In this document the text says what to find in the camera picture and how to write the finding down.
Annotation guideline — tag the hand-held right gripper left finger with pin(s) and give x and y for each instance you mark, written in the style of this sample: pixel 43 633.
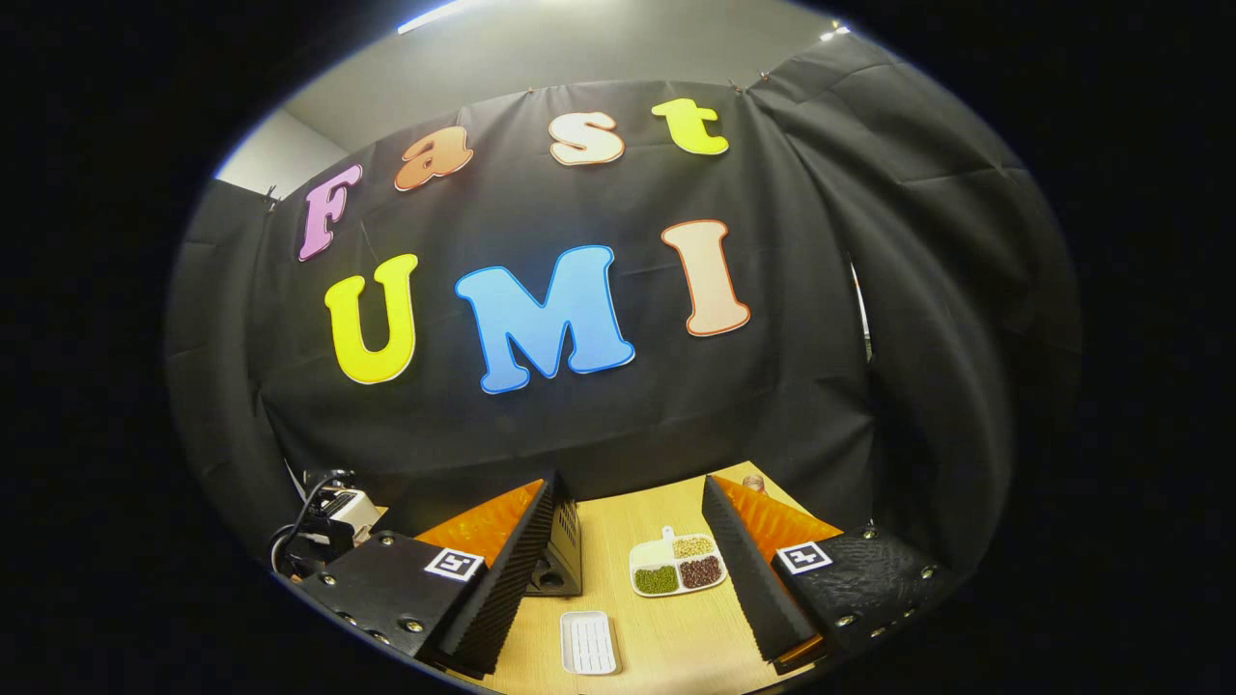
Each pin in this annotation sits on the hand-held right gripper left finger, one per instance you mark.
pixel 502 589

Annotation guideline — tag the clear plastic bottle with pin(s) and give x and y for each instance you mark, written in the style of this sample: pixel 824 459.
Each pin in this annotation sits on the clear plastic bottle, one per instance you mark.
pixel 753 481

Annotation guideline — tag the small white ribbed tray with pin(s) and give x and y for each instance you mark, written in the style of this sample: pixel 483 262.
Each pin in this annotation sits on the small white ribbed tray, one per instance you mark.
pixel 589 643

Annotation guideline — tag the white toaster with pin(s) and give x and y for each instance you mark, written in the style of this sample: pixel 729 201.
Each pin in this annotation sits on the white toaster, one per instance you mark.
pixel 362 508

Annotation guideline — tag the black backdrop cloth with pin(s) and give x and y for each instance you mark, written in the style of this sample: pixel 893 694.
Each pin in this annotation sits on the black backdrop cloth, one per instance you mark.
pixel 579 405

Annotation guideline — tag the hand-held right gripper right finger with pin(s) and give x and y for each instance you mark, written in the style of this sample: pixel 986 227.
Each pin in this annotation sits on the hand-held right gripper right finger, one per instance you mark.
pixel 753 579

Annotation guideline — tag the black electric oven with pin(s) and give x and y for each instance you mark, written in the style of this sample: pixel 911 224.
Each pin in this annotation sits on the black electric oven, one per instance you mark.
pixel 560 550

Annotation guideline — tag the ceiling light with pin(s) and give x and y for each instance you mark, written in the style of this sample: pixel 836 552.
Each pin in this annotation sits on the ceiling light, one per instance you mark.
pixel 835 33

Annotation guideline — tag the white divided plate of beans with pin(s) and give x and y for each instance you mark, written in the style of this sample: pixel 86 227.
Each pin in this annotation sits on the white divided plate of beans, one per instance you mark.
pixel 678 565

